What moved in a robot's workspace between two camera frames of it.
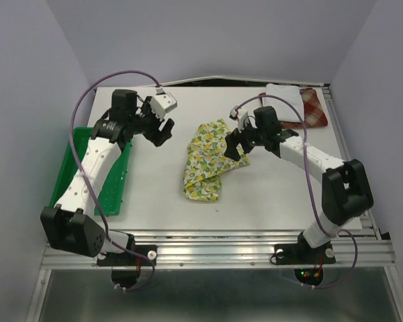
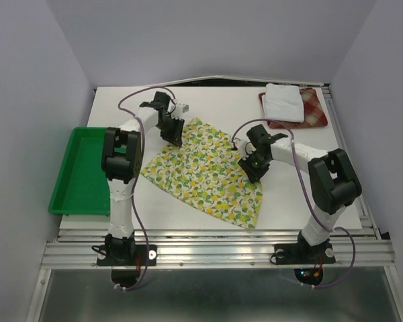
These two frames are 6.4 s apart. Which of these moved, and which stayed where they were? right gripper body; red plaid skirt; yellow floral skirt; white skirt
Moved: right gripper body; yellow floral skirt
Stayed: white skirt; red plaid skirt
